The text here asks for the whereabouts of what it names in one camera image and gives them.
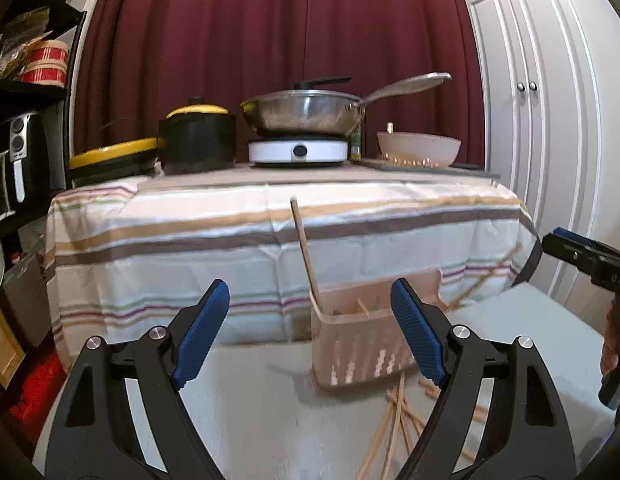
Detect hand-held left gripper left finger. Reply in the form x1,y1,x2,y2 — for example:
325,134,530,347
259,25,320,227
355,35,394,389
46,279,231,480

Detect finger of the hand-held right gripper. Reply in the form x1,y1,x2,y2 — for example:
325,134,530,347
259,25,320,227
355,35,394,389
552,228,620,263
541,234,598,275

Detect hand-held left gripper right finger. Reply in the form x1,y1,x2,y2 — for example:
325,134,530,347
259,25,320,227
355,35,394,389
390,277,577,480

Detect pink perforated utensil holder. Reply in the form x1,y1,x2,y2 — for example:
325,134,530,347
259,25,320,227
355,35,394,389
310,267,443,392

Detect person's right hand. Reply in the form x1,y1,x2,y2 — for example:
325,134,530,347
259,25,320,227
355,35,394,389
600,304,620,377

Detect striped tablecloth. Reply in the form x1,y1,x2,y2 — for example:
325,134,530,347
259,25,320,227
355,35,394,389
44,162,538,361

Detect white cabinet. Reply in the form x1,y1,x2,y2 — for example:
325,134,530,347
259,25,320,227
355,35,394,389
455,0,620,311

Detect red cloth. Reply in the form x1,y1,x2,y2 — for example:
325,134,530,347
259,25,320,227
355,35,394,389
9,349,67,432

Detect dark storage box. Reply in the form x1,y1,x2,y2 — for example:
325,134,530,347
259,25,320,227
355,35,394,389
0,255,53,350

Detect white colander bowl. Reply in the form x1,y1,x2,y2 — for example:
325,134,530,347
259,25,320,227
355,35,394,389
376,131,462,169

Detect black pot with yellow lid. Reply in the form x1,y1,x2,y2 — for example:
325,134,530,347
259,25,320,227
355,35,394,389
157,96,238,177

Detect wooden box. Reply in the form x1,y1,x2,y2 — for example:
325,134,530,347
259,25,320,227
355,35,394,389
0,295,27,388

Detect flat pan with yellow lid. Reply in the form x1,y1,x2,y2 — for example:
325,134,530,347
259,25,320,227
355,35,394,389
69,137,162,189

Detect green bottle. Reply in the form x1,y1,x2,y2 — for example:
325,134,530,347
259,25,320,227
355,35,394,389
351,110,365,159

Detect white induction cooker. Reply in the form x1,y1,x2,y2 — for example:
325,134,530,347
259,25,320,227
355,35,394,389
247,135,351,165

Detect stainless steel wok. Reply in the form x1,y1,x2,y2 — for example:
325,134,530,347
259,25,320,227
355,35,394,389
240,72,453,139

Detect black air fryer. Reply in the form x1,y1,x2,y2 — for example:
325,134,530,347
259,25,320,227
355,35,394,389
0,111,52,217

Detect black shelf unit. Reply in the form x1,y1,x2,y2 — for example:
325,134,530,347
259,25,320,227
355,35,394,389
0,0,103,311

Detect maroon curtain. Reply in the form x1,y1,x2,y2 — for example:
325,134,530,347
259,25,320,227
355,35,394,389
72,0,486,171

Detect red striped box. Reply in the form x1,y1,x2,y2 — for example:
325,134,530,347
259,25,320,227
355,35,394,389
21,40,70,85

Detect green food packets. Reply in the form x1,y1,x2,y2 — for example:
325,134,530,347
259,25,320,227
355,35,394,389
0,6,53,81

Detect black pan handle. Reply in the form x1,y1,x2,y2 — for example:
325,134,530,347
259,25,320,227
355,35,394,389
294,76,353,91

